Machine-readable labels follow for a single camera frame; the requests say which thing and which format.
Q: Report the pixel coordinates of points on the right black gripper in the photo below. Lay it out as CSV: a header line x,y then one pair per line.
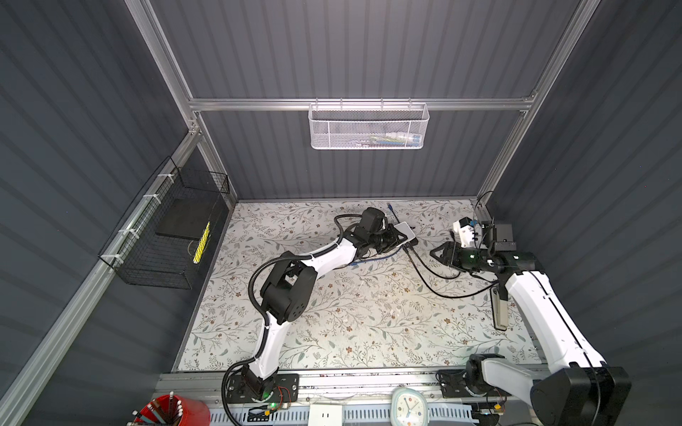
x,y
448,256

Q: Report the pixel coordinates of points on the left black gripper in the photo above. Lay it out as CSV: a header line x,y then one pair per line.
x,y
392,238

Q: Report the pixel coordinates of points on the white network switch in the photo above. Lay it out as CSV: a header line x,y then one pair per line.
x,y
405,235

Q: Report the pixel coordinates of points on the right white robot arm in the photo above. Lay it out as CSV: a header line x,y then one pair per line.
x,y
580,389

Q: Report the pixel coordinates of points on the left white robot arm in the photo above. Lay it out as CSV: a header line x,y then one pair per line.
x,y
280,290

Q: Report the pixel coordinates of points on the white desk clock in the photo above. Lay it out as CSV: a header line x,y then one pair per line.
x,y
408,408

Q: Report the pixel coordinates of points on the yellow striped item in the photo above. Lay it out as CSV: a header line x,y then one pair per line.
x,y
202,243

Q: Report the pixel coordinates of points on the white power socket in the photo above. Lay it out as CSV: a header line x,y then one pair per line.
x,y
325,415

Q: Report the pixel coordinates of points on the black box in basket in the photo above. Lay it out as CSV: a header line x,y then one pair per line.
x,y
186,219

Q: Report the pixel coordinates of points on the red pen cup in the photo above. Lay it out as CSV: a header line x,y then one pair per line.
x,y
172,409

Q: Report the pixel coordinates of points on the white wire mesh basket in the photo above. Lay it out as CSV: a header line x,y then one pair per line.
x,y
368,126

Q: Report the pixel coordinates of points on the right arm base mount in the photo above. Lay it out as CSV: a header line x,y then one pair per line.
x,y
457,383

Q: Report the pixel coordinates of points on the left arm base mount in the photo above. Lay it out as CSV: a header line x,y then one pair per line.
x,y
245,389

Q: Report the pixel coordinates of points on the black wire basket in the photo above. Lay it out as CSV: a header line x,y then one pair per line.
x,y
139,257

